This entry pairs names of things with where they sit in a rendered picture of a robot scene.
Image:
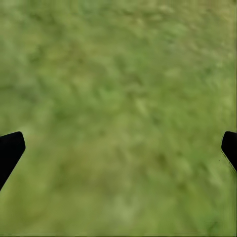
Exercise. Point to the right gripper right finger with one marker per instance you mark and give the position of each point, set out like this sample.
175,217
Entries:
229,147

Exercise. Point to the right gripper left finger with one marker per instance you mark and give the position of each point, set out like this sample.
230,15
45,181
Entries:
12,146

